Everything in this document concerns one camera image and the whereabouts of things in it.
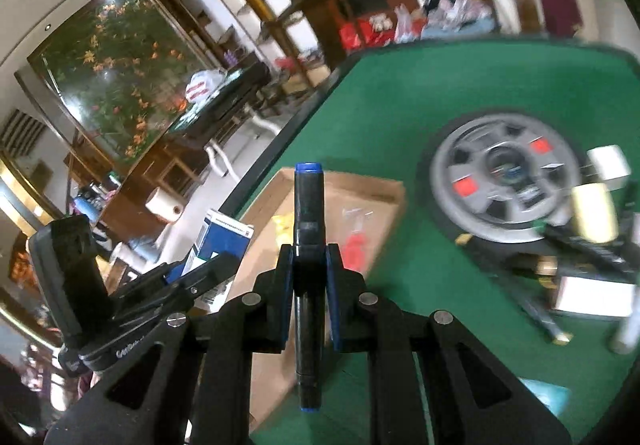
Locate white red plastic bag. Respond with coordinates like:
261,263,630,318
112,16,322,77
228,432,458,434
183,68,227,102

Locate cardboard box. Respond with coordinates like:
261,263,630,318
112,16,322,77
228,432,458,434
192,167,407,434

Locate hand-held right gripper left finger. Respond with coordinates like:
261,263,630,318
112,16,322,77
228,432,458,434
45,244,297,445

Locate black marker blue caps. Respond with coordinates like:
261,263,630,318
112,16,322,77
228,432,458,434
294,162,327,414

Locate yellow packet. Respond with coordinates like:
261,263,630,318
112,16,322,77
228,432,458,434
270,214,297,247

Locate white flat box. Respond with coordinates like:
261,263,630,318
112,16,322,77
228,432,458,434
549,275,639,322

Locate black table white legs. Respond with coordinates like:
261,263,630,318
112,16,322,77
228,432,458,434
164,60,274,153

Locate grey round table dial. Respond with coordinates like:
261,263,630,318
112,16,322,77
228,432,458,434
426,114,592,247

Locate framed flower painting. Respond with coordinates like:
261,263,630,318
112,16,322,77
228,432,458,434
26,0,217,167

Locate small white box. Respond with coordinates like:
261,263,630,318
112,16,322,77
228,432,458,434
584,144,632,189

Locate pile of clothes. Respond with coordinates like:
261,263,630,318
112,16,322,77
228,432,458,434
419,0,497,34

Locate white paper roll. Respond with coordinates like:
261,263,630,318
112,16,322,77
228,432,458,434
144,186,185,225

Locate white and blue box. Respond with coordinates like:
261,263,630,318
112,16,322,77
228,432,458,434
181,208,256,313

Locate wall air vent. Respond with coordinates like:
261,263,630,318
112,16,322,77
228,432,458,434
2,108,47,157

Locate teal bear tissue pack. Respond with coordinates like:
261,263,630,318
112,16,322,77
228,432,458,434
519,377,572,427

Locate silver cylinder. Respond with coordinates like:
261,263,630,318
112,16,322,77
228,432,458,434
609,314,639,357

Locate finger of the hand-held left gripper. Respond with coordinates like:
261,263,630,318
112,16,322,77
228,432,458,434
106,264,172,315
76,251,238,370

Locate black marker yellow cap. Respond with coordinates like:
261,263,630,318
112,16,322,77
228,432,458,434
509,284,574,344

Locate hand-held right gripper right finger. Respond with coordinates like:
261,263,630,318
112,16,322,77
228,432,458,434
325,242,573,445

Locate red item in clear packet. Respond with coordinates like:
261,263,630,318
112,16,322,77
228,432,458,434
342,206,377,272

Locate dark wooden chair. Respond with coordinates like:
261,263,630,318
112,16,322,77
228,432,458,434
264,0,362,92

